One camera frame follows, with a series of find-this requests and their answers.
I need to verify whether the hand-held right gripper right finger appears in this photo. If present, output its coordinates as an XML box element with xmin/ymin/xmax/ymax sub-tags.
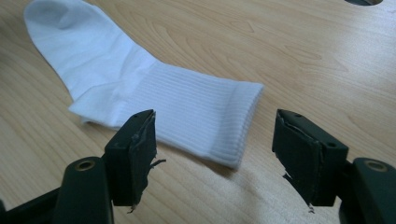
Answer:
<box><xmin>271</xmin><ymin>108</ymin><xmax>350</xmax><ymax>215</ymax></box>

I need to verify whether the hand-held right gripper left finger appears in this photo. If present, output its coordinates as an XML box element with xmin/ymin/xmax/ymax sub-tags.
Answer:
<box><xmin>102</xmin><ymin>108</ymin><xmax>167</xmax><ymax>215</ymax></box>

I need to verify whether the dark round table hole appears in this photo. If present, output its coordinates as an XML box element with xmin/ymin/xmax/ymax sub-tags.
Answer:
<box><xmin>343</xmin><ymin>0</ymin><xmax>385</xmax><ymax>7</ymax></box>

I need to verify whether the white sock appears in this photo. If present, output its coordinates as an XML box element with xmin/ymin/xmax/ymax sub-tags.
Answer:
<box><xmin>22</xmin><ymin>0</ymin><xmax>265</xmax><ymax>171</ymax></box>

